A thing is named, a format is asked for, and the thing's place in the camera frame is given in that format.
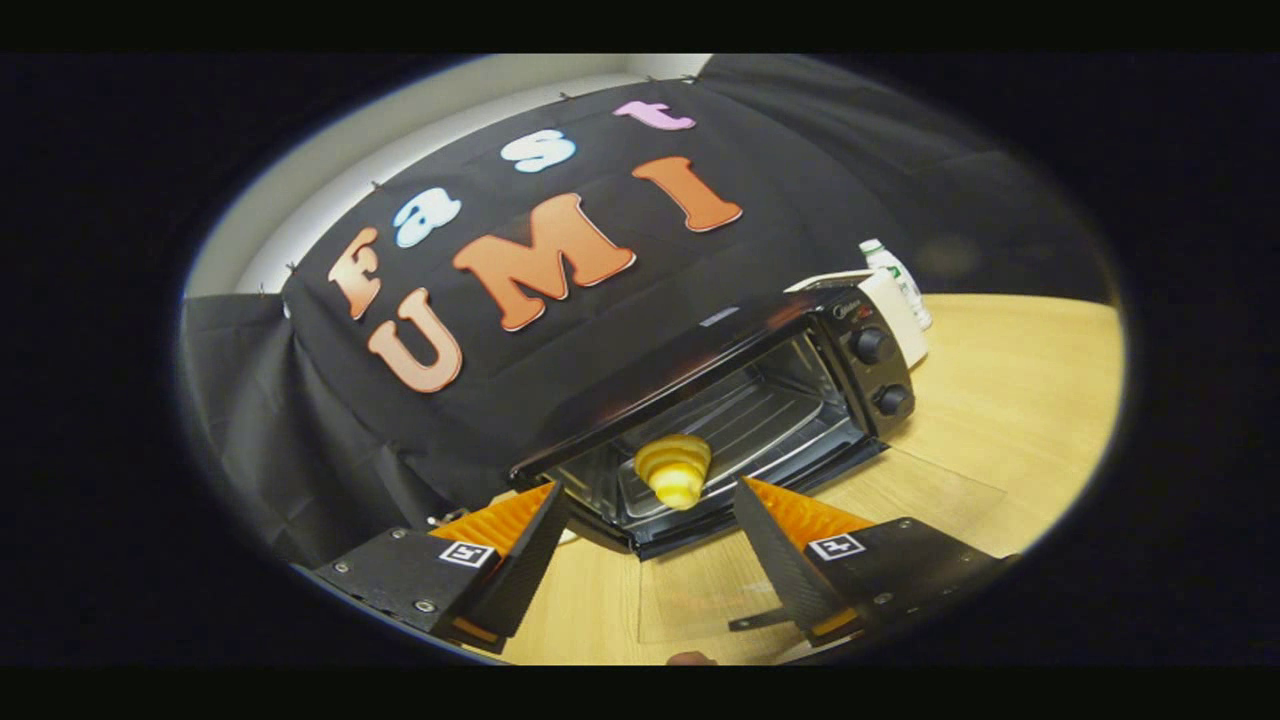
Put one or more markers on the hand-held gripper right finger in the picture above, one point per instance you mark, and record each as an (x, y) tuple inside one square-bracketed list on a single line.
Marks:
[(785, 570)]

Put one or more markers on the white box appliance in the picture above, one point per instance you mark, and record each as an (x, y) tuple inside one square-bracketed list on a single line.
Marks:
[(900, 320)]

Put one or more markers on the black toaster oven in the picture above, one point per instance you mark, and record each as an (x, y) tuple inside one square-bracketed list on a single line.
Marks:
[(880, 370)]

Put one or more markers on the white drink bottle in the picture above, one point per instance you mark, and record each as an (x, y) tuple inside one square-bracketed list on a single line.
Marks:
[(895, 270)]

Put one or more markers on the golden croissant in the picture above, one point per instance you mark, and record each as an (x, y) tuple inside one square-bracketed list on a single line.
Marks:
[(675, 470)]

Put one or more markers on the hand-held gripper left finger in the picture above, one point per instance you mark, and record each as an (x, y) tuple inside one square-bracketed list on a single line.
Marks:
[(525, 575)]

